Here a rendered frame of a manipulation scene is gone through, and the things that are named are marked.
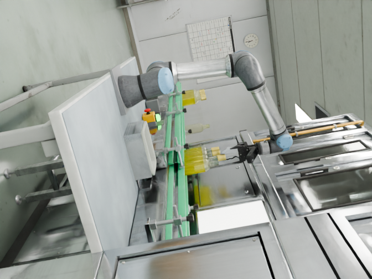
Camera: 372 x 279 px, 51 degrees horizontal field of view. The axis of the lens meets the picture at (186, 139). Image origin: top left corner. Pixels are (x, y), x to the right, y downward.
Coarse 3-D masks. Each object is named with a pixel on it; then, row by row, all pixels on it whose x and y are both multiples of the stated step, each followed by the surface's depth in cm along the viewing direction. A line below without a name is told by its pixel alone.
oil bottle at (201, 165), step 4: (196, 160) 203; (200, 160) 202; (204, 160) 201; (184, 164) 201; (188, 164) 200; (192, 164) 199; (196, 164) 199; (200, 164) 199; (204, 164) 199; (208, 164) 200; (184, 168) 200; (188, 168) 200; (192, 168) 200; (196, 168) 200; (200, 168) 200; (204, 168) 200; (208, 168) 200; (184, 172) 201; (188, 172) 201; (192, 172) 201; (196, 172) 201; (200, 172) 201
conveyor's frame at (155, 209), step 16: (160, 96) 290; (160, 112) 252; (160, 128) 223; (160, 144) 200; (160, 176) 187; (144, 192) 175; (160, 192) 172; (144, 208) 162; (160, 208) 160; (144, 240) 141; (160, 240) 139
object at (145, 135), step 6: (144, 126) 174; (144, 132) 184; (144, 138) 168; (150, 138) 186; (144, 144) 169; (150, 144) 187; (150, 150) 188; (150, 156) 189; (150, 162) 172; (156, 162) 189; (150, 168) 175
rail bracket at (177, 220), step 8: (176, 208) 130; (176, 216) 131; (184, 216) 132; (192, 216) 131; (144, 224) 131; (152, 224) 131; (160, 224) 132; (176, 224) 132; (152, 232) 134; (152, 240) 133
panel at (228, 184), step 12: (216, 168) 225; (228, 168) 222; (240, 168) 219; (192, 180) 216; (204, 180) 214; (216, 180) 211; (228, 180) 209; (240, 180) 206; (252, 180) 202; (204, 192) 202; (216, 192) 200; (228, 192) 197; (240, 192) 195; (252, 192) 193; (204, 204) 191; (216, 204) 188; (228, 204) 186; (264, 204) 180
